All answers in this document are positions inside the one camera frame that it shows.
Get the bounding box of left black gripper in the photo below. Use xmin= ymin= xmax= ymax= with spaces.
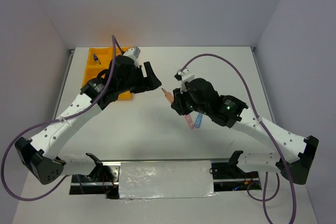
xmin=118 ymin=61 xmax=162 ymax=94

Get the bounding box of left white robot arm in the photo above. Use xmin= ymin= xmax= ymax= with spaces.
xmin=15 ymin=56 xmax=161 ymax=185

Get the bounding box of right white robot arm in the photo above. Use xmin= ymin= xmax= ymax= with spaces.
xmin=171 ymin=78 xmax=319 ymax=185

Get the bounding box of yellow four-compartment tray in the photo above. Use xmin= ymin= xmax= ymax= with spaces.
xmin=82 ymin=46 xmax=134 ymax=102

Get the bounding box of small purple-capped glue bottle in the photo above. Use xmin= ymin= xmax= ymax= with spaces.
xmin=92 ymin=54 xmax=101 ymax=65

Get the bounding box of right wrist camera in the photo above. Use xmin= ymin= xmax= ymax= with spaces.
xmin=174 ymin=68 xmax=194 ymax=93

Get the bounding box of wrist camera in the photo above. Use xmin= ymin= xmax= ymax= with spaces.
xmin=174 ymin=68 xmax=194 ymax=93
xmin=123 ymin=46 xmax=141 ymax=60

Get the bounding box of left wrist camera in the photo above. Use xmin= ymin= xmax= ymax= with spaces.
xmin=123 ymin=46 xmax=141 ymax=60

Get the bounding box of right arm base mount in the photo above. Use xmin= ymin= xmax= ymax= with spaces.
xmin=209 ymin=162 xmax=261 ymax=193

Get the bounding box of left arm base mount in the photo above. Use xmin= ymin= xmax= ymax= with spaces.
xmin=69 ymin=161 xmax=121 ymax=199

